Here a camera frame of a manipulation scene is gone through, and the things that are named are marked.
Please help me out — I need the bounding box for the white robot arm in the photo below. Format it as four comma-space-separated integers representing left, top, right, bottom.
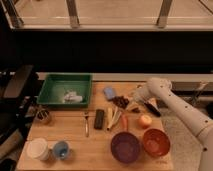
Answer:
130, 77, 213, 171

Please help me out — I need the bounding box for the black rectangular block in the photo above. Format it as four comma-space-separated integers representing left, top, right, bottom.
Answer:
94, 109, 105, 129

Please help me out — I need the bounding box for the blue sponge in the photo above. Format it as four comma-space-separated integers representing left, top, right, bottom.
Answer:
103, 87, 116, 101

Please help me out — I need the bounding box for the orange carrot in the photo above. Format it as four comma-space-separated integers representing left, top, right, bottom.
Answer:
121, 114, 128, 131

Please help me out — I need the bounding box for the crumpled white cloth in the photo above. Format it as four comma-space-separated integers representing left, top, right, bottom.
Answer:
63, 90, 83, 103

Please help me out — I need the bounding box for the black handled knife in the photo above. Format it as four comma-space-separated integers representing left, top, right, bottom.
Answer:
144, 102, 161, 117

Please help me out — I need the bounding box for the green plastic tray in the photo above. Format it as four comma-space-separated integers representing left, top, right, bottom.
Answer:
37, 73, 92, 109

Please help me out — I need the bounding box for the blue cup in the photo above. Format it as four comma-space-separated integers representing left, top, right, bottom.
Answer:
52, 141, 70, 160

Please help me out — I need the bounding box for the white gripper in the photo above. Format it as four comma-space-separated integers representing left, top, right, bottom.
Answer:
126, 86, 150, 111

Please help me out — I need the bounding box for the red bowl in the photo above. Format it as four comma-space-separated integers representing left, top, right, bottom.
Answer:
142, 129, 170, 158

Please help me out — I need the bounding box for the yellow corn with husk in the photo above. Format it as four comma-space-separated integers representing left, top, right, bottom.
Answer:
107, 108, 121, 130

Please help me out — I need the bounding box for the wooden cutting board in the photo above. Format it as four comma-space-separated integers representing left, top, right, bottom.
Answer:
17, 82, 173, 171

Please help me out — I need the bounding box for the black chair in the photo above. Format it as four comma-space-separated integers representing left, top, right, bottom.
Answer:
0, 64, 40, 171

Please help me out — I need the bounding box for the white cup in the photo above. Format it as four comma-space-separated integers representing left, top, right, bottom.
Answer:
26, 138, 49, 161

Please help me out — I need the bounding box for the yellow red apple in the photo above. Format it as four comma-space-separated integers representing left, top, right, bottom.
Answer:
138, 115, 152, 129

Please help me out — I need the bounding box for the purple bowl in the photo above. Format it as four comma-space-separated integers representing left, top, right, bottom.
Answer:
110, 131, 141, 164

